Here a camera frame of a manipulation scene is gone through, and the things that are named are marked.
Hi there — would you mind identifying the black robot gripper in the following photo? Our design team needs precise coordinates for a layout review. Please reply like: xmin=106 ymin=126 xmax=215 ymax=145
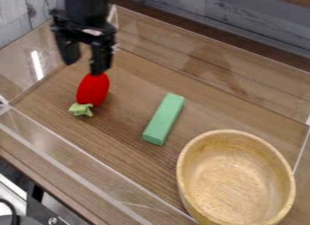
xmin=51 ymin=9 xmax=116 ymax=75

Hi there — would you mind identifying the red plush strawberry toy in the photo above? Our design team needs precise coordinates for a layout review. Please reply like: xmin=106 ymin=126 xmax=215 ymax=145
xmin=70 ymin=73 xmax=110 ymax=117

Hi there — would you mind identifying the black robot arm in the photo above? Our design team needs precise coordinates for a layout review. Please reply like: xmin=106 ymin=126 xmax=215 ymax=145
xmin=50 ymin=0 xmax=116 ymax=75

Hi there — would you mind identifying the green rectangular block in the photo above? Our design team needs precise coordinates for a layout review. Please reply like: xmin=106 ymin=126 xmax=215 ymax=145
xmin=142 ymin=93 xmax=186 ymax=146

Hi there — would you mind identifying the round wooden bowl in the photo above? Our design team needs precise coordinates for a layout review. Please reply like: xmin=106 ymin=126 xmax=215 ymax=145
xmin=175 ymin=130 xmax=296 ymax=225

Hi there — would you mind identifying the clear acrylic corner bracket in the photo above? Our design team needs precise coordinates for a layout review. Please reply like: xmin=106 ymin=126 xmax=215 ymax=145
xmin=107 ymin=5 xmax=119 ymax=30

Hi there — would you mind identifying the clear acrylic enclosure wall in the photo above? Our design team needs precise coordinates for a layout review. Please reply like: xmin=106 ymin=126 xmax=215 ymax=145
xmin=0 ymin=9 xmax=310 ymax=225

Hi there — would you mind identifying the black cable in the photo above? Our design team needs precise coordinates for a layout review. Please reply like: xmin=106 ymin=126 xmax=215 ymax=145
xmin=0 ymin=198 xmax=20 ymax=225

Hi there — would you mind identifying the black metal table frame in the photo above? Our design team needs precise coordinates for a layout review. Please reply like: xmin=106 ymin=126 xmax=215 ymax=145
xmin=24 ymin=181 xmax=83 ymax=225

